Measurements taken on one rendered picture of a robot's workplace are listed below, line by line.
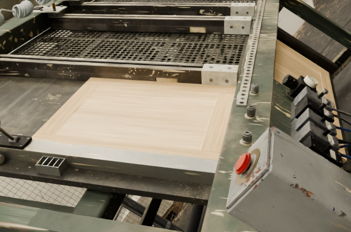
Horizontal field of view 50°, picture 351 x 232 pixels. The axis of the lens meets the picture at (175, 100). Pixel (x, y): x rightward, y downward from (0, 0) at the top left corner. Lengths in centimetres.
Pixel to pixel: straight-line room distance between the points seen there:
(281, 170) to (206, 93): 75
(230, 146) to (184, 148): 13
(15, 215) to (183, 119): 54
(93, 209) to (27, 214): 17
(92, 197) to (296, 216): 56
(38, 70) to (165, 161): 81
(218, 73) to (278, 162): 77
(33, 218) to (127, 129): 40
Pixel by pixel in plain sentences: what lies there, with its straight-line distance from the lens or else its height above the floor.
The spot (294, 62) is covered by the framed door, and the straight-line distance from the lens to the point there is 235.
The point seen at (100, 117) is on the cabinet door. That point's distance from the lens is 121.
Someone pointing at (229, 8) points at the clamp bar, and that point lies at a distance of 206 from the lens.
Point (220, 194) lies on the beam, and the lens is 85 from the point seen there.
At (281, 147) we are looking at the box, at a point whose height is 91.
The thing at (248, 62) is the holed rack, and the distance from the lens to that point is 141.
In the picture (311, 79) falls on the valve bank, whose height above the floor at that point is 73.
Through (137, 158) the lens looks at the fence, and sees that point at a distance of 98.
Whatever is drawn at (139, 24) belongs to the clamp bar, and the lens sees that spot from 195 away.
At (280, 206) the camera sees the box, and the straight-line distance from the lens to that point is 61.
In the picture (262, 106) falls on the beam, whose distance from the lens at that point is 115.
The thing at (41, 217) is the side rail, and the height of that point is 119.
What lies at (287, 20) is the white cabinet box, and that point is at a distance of 506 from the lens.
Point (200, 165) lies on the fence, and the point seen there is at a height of 94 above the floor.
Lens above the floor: 112
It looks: 3 degrees down
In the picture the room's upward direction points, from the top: 58 degrees counter-clockwise
